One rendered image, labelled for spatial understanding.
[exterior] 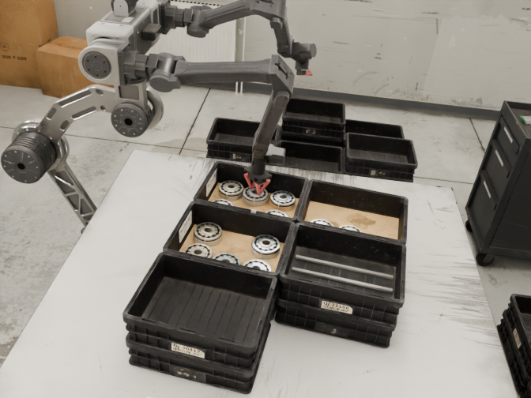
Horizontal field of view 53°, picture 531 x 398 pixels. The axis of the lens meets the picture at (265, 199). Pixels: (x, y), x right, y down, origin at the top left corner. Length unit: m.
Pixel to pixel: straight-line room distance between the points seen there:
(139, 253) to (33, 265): 1.20
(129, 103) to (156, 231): 0.53
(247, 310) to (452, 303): 0.80
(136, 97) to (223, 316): 0.90
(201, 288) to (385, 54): 3.51
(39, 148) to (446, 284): 1.72
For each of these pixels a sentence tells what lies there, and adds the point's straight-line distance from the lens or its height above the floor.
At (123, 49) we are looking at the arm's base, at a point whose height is 1.51.
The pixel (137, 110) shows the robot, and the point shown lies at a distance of 2.10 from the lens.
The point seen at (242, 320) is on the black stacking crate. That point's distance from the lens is 1.74.
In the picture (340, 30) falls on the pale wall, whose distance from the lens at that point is 4.86.
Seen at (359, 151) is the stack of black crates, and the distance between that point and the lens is 3.35.
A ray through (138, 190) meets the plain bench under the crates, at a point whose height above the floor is 0.70.
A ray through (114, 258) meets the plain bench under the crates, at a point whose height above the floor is 0.70.
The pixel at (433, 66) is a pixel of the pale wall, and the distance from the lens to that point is 5.05.
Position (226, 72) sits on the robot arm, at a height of 1.48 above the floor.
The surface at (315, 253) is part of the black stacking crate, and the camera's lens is 2.00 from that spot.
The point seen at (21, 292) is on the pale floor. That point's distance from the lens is 3.12.
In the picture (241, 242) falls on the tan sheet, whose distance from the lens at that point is 2.00.
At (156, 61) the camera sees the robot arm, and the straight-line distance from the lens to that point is 1.76.
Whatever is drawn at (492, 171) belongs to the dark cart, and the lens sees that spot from 3.42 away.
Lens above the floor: 2.13
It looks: 36 degrees down
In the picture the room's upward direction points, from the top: 5 degrees clockwise
